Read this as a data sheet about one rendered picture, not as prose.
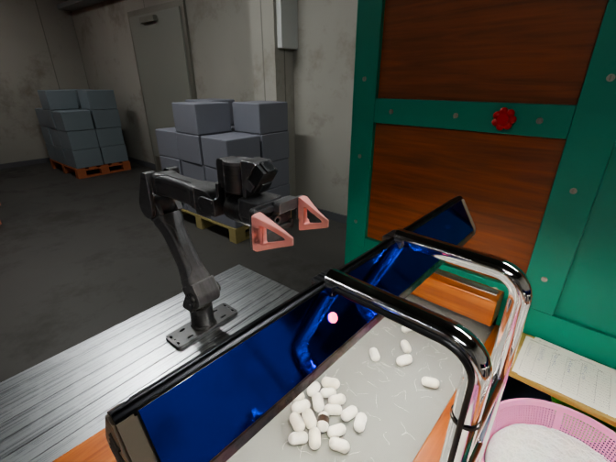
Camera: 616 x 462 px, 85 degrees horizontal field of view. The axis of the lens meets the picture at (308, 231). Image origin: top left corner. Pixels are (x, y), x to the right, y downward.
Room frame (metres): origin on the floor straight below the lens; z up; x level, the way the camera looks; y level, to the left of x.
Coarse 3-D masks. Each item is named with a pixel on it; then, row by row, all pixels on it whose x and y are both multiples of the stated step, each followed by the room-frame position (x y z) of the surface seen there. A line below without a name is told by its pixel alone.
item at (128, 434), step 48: (384, 240) 0.42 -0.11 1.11; (384, 288) 0.36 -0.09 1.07; (240, 336) 0.23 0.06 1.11; (288, 336) 0.25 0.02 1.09; (336, 336) 0.28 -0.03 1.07; (192, 384) 0.18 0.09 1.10; (240, 384) 0.20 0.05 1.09; (288, 384) 0.22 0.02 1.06; (144, 432) 0.15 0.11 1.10; (192, 432) 0.16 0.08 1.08; (240, 432) 0.18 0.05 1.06
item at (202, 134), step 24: (192, 120) 2.95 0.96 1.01; (216, 120) 3.07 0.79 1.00; (240, 120) 3.14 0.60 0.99; (264, 120) 3.02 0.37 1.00; (168, 144) 3.25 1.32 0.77; (192, 144) 2.97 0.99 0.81; (216, 144) 2.77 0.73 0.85; (240, 144) 2.79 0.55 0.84; (264, 144) 2.99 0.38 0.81; (288, 144) 3.24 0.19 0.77; (192, 168) 3.02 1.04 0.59; (288, 168) 3.23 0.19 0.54; (288, 192) 3.23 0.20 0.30; (216, 216) 2.85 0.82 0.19; (240, 240) 2.72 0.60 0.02
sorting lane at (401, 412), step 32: (384, 320) 0.71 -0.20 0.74; (352, 352) 0.60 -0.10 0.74; (384, 352) 0.60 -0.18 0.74; (416, 352) 0.60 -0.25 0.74; (448, 352) 0.60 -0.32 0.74; (320, 384) 0.51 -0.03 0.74; (352, 384) 0.51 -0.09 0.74; (384, 384) 0.51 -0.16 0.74; (416, 384) 0.51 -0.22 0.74; (448, 384) 0.51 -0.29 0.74; (288, 416) 0.44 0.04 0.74; (384, 416) 0.44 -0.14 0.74; (416, 416) 0.44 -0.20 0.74; (256, 448) 0.38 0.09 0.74; (288, 448) 0.38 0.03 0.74; (320, 448) 0.38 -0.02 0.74; (352, 448) 0.38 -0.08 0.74; (384, 448) 0.38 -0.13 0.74; (416, 448) 0.38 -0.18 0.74
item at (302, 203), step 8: (280, 200) 0.60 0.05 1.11; (288, 200) 0.60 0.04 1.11; (296, 200) 0.61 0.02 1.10; (304, 200) 0.61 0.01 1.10; (280, 208) 0.58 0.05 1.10; (288, 208) 0.60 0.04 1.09; (296, 208) 0.62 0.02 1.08; (304, 208) 0.61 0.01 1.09; (312, 208) 0.59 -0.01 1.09; (296, 216) 0.62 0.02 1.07; (304, 216) 0.61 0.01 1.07; (320, 216) 0.58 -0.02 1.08; (304, 224) 0.61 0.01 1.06; (312, 224) 0.59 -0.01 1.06; (320, 224) 0.58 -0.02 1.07; (328, 224) 0.57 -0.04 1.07
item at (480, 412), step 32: (448, 256) 0.37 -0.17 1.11; (480, 256) 0.35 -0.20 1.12; (352, 288) 0.29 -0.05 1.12; (512, 288) 0.32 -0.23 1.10; (416, 320) 0.24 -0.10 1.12; (448, 320) 0.23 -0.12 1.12; (512, 320) 0.32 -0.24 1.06; (480, 352) 0.21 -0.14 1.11; (512, 352) 0.31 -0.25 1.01; (480, 384) 0.20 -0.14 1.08; (480, 416) 0.20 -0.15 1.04; (448, 448) 0.21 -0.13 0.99; (480, 448) 0.31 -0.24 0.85
